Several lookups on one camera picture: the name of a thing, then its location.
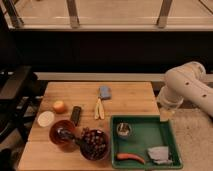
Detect blue sponge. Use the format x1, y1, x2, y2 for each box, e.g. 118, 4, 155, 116
99, 86, 111, 100

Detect small metal cup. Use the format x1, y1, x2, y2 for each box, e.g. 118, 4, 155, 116
116, 122, 131, 138

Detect green plastic tray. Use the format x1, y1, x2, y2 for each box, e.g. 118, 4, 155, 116
110, 115, 183, 170

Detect grey crumpled cloth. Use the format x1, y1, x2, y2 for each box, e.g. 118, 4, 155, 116
147, 146, 172, 165

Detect black remote control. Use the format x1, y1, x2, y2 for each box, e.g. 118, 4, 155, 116
70, 106, 82, 126

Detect orange-brown empty bowl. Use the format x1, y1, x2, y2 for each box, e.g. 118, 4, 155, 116
49, 120, 75, 145

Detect dark bowl with grapes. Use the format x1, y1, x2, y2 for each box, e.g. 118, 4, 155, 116
80, 128, 109, 161

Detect white round lid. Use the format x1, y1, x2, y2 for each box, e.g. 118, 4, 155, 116
37, 111, 54, 127

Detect black dish brush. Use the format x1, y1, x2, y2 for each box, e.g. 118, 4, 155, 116
57, 128, 83, 146

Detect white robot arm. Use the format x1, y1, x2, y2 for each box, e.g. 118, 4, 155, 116
157, 61, 213, 121

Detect black chair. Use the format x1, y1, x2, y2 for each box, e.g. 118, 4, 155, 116
0, 66, 41, 143

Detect orange fruit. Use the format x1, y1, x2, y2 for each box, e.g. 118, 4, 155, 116
53, 101, 66, 114

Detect orange carrot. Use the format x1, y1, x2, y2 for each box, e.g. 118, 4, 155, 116
116, 153, 145, 164

